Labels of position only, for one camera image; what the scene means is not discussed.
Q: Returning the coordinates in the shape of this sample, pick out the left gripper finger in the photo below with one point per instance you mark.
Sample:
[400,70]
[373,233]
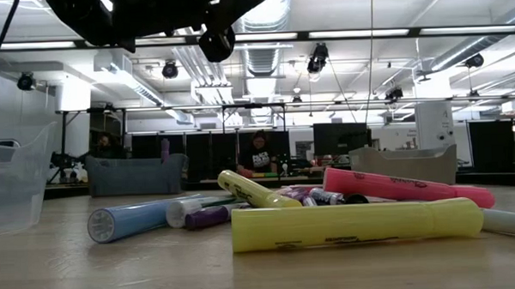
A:
[239,3]

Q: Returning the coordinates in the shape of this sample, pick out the purple highlighter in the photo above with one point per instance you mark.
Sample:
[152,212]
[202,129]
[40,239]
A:
[166,150]

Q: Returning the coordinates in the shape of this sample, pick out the yellow highlighter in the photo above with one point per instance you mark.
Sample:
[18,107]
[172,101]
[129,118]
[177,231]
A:
[350,225]
[250,189]

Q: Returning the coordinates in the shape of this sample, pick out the pink highlighter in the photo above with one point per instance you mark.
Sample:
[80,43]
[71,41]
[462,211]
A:
[392,187]

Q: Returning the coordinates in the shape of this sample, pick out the black hanging spotlight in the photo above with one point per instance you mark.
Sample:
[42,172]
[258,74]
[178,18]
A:
[170,70]
[474,60]
[25,81]
[394,93]
[319,56]

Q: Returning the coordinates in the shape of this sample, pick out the person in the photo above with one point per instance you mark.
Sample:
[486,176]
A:
[258,159]
[105,147]

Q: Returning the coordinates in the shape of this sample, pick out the black partition curtain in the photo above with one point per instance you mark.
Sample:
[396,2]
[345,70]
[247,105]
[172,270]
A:
[491,147]
[206,155]

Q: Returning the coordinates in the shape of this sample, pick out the dark grey plastic bin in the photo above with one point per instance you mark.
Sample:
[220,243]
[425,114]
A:
[134,179]

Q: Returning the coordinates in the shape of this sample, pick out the black monitor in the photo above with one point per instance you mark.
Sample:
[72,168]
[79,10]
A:
[339,139]

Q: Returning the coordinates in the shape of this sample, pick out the small white desk object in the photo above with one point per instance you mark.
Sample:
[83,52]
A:
[284,167]

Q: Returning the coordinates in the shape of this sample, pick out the row of coloured blocks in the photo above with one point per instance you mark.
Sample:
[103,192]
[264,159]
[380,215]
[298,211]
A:
[263,174]

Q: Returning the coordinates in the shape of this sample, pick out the black overhead beam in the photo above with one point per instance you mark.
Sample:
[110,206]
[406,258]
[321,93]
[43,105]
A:
[414,32]

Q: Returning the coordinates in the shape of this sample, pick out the clear plastic container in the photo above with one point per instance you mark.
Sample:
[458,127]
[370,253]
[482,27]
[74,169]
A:
[14,191]

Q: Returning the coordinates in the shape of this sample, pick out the purple marker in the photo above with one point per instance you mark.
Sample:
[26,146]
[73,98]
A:
[295,194]

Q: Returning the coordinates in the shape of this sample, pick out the light blue highlighter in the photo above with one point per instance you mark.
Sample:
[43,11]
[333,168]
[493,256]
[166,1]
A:
[131,219]

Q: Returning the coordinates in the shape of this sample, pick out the white green-capped marker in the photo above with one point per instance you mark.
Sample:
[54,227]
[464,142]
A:
[187,209]

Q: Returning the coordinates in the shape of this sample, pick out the dark green-capped marker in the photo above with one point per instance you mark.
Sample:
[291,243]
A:
[328,197]

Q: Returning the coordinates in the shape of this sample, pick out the white purple-capped marker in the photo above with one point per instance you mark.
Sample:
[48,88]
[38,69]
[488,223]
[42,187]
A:
[206,217]

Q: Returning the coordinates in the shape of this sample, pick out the white pillar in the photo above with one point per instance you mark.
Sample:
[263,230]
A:
[435,125]

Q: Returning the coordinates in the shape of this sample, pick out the light grey plastic bin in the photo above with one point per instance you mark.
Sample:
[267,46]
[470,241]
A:
[404,169]

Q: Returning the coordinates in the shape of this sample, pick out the silver ventilation duct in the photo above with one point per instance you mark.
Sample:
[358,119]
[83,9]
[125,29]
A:
[261,63]

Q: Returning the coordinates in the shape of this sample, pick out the black background frame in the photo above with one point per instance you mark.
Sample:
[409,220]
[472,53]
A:
[256,105]

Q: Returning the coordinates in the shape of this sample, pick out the black metal table frame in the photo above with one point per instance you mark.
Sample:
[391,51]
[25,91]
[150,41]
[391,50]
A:
[207,185]

